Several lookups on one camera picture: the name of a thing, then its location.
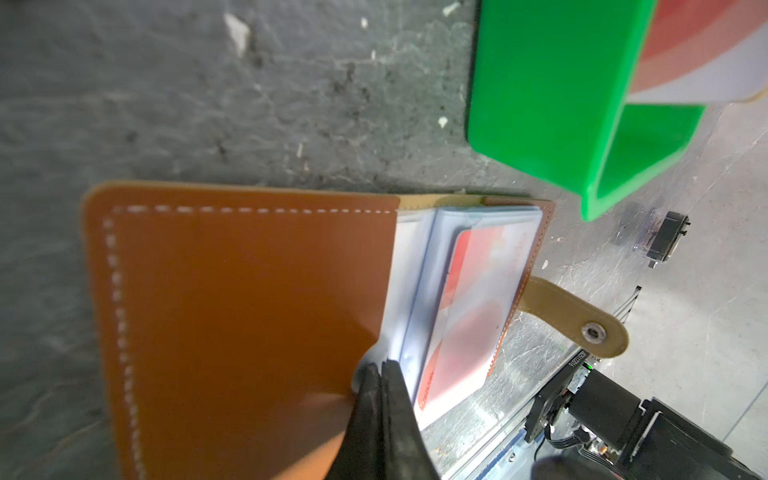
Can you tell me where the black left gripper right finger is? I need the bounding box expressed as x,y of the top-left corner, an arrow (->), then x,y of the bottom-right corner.
381,360 -> 440,479

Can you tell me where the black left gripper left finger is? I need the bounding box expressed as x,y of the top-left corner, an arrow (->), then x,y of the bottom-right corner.
326,364 -> 381,479

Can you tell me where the brown leather card holder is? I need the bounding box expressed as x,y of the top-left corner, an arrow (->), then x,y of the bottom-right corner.
81,181 -> 629,479

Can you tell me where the pink red credit card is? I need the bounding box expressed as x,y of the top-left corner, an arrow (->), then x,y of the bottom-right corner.
416,223 -> 537,418

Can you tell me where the green plastic card bin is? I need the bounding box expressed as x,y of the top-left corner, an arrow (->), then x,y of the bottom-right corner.
467,1 -> 706,221

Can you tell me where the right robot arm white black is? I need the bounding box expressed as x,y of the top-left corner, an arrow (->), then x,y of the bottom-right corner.
525,349 -> 760,479

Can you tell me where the stack of cards in bin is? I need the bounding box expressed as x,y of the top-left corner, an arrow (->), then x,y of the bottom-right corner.
627,0 -> 767,104

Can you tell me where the small black pink object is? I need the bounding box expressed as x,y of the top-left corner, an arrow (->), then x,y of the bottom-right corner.
633,209 -> 691,268

